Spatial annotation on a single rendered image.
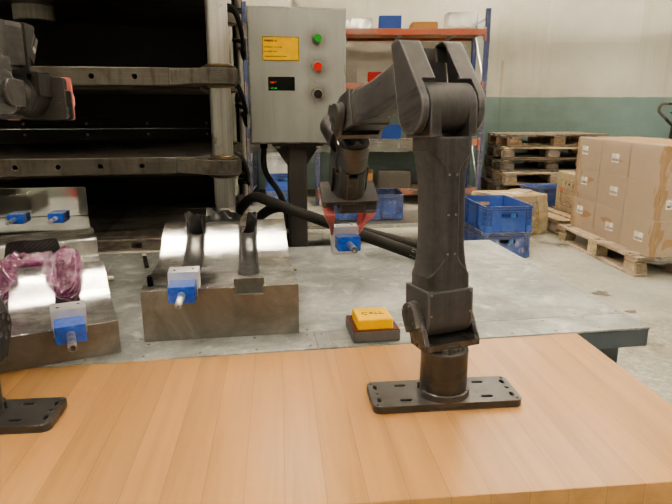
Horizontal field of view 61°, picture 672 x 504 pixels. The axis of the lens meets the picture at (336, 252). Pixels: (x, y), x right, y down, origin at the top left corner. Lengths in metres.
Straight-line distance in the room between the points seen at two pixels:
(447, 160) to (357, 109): 0.24
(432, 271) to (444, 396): 0.17
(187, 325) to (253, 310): 0.11
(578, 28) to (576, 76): 0.58
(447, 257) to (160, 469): 0.42
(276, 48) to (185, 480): 1.38
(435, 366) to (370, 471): 0.17
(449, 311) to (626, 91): 7.89
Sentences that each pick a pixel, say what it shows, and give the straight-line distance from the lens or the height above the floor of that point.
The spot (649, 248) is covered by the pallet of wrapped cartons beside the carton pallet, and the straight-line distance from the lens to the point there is 4.62.
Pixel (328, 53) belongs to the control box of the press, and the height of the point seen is 1.34.
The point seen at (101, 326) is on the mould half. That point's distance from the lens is 0.97.
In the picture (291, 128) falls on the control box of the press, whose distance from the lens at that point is 1.80.
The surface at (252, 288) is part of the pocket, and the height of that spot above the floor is 0.87.
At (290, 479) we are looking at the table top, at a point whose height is 0.80.
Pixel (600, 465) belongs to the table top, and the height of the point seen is 0.80.
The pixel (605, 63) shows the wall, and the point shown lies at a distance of 8.44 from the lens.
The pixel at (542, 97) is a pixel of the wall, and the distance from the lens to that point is 8.13.
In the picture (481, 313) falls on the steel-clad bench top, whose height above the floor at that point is 0.80.
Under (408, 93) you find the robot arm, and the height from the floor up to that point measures 1.20.
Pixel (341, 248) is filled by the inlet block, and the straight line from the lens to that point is 1.06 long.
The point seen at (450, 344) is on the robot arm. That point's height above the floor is 0.88.
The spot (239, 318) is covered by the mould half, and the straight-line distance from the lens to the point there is 0.99.
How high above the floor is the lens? 1.18
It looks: 14 degrees down
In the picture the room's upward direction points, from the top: straight up
